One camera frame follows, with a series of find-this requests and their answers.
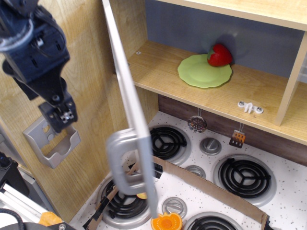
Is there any front left stove burner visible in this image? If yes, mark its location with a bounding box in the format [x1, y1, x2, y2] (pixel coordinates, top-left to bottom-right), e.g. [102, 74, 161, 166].
[102, 192, 152, 230]

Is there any red toy strawberry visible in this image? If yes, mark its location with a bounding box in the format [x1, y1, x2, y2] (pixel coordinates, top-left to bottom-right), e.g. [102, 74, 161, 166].
[207, 44, 233, 67]

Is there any black equipment on left edge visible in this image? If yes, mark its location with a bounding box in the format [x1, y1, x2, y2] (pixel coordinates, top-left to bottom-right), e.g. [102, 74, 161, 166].
[0, 152, 29, 196]

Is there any orange toy pumpkin half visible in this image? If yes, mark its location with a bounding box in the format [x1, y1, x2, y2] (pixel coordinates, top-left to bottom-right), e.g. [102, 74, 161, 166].
[151, 212, 183, 230]

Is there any silver toy microwave door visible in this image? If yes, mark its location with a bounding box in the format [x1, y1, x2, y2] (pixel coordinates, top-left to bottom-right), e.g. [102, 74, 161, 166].
[102, 0, 158, 218]

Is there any front right stove burner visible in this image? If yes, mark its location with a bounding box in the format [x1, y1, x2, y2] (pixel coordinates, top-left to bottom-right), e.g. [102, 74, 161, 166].
[183, 212, 243, 230]

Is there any silver front stove knob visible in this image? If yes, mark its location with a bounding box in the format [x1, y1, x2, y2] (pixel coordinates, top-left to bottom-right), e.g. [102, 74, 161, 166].
[162, 197, 188, 219]

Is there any hanging toy spatula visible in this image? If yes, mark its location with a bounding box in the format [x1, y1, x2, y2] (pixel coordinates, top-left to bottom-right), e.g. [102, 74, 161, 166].
[229, 123, 246, 149]

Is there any silver back stove knob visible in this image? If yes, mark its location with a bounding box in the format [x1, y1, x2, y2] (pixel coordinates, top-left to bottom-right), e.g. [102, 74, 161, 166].
[200, 138, 222, 155]

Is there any silver middle stove knob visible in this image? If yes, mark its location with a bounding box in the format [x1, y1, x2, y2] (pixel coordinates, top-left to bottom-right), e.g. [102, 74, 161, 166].
[185, 165, 206, 179]

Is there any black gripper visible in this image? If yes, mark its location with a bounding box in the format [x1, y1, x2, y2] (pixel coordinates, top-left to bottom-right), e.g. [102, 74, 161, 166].
[1, 7, 78, 133]

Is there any orange toy food piece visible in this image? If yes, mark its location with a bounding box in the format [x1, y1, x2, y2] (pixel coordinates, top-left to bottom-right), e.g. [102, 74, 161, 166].
[38, 211, 63, 227]

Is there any back right stove burner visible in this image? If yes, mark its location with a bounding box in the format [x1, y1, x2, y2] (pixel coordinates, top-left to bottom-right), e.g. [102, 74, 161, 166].
[212, 154, 277, 207]

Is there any red yellow toy fruit piece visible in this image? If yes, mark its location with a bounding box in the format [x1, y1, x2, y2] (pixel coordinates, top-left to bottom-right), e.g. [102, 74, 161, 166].
[136, 193, 147, 199]

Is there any hanging silver toy strainer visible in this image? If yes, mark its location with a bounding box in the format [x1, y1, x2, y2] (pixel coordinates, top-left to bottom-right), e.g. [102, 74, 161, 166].
[188, 108, 207, 133]

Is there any white door latch clip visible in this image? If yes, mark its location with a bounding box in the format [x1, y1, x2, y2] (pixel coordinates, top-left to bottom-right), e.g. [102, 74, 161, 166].
[237, 101, 264, 114]

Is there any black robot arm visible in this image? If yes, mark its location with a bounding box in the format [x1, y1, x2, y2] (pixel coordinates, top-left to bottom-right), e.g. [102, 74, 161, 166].
[0, 0, 78, 133]

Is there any grey wall phone holder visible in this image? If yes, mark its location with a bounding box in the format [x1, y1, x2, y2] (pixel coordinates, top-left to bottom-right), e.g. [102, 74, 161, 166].
[23, 116, 81, 169]

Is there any green toy plate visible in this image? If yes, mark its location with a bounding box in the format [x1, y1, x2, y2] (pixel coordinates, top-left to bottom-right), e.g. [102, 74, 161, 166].
[177, 54, 233, 88]

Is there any stove burner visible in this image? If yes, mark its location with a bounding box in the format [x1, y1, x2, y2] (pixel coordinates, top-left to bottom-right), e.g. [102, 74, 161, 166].
[102, 192, 152, 230]
[150, 126, 191, 165]
[183, 212, 243, 230]
[212, 154, 277, 207]

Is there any silver stove knob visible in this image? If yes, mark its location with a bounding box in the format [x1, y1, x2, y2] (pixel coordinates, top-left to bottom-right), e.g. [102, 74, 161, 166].
[200, 138, 222, 155]
[162, 197, 188, 219]
[185, 165, 206, 179]

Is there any black braided cable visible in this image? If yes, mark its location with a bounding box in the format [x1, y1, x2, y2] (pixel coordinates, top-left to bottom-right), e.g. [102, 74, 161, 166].
[0, 208, 24, 230]

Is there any back left stove burner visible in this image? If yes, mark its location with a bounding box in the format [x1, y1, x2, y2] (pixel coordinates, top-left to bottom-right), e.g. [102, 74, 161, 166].
[150, 126, 191, 165]

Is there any brown cardboard barrier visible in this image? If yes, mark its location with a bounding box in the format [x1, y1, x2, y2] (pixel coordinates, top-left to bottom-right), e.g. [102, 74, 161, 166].
[83, 157, 269, 230]

